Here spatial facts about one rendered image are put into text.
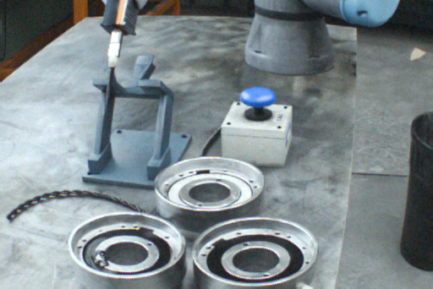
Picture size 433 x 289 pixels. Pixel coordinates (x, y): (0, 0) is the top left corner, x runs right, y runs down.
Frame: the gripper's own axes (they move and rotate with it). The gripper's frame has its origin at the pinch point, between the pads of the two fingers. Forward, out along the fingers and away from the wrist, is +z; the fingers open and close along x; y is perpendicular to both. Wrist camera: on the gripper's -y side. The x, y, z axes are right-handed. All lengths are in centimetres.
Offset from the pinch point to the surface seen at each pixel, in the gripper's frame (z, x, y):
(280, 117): 15.5, -15.7, 6.3
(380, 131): 101, -42, 189
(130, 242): 17.1, -5.7, -18.5
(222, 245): 17.0, -13.7, -17.3
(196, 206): 17.1, -10.0, -11.2
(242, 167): 16.4, -13.1, -4.1
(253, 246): 17.0, -16.3, -17.2
